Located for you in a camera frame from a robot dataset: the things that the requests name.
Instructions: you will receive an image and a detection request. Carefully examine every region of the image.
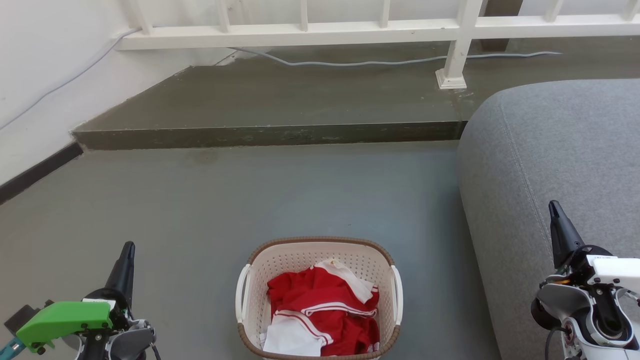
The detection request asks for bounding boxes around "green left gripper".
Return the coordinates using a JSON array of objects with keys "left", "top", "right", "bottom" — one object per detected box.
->
[{"left": 15, "top": 241, "right": 136, "bottom": 354}]

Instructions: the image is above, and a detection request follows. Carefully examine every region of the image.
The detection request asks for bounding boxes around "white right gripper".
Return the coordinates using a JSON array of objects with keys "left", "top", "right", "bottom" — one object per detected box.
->
[{"left": 548, "top": 200, "right": 640, "bottom": 295}]

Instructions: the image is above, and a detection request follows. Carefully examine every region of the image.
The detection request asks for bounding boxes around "cream perforated laundry basket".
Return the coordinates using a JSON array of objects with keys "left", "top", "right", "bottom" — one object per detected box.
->
[{"left": 235, "top": 236, "right": 404, "bottom": 360}]

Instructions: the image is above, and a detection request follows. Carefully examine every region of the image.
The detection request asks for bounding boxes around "grey fabric sofa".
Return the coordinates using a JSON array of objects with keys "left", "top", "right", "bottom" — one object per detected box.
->
[{"left": 456, "top": 78, "right": 640, "bottom": 360}]

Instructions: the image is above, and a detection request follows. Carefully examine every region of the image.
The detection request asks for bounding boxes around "black baseboard strip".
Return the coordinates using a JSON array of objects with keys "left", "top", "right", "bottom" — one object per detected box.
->
[{"left": 0, "top": 141, "right": 84, "bottom": 206}]

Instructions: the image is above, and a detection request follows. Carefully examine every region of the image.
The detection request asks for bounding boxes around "teal connector piece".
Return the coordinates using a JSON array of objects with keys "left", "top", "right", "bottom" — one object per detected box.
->
[{"left": 0, "top": 336, "right": 26, "bottom": 360}]

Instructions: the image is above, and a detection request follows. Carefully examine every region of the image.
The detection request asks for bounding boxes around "white red-striped garment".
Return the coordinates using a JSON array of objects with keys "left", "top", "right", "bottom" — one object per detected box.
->
[{"left": 261, "top": 310, "right": 334, "bottom": 357}]

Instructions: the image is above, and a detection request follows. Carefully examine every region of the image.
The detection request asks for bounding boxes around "red white-striped garment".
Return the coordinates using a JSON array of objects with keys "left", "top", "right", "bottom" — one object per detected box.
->
[{"left": 267, "top": 259, "right": 381, "bottom": 357}]

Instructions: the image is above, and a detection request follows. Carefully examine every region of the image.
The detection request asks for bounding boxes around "white wooden railing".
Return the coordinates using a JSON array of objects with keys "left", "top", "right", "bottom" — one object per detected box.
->
[{"left": 116, "top": 0, "right": 640, "bottom": 91}]

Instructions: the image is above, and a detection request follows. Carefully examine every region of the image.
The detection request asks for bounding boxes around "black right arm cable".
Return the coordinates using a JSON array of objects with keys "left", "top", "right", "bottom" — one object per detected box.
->
[{"left": 544, "top": 325, "right": 571, "bottom": 360}]

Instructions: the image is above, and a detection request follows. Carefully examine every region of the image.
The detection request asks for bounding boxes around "long grey cable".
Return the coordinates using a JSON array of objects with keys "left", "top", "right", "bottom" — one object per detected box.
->
[{"left": 0, "top": 27, "right": 563, "bottom": 131}]

